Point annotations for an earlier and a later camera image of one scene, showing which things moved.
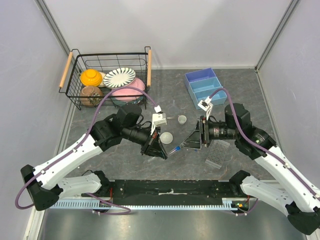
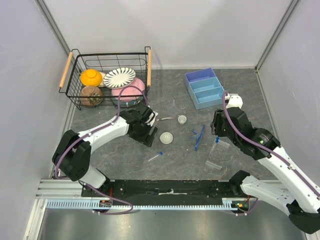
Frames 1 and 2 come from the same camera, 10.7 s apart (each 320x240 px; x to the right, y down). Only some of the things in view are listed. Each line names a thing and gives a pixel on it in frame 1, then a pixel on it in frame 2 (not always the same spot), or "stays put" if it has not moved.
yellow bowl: x=91 y=77 stays put
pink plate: x=128 y=94 stays put
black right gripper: x=195 y=140 → x=215 y=124
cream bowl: x=103 y=74 stays put
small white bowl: x=166 y=137 stays put
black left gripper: x=157 y=149 → x=146 y=139
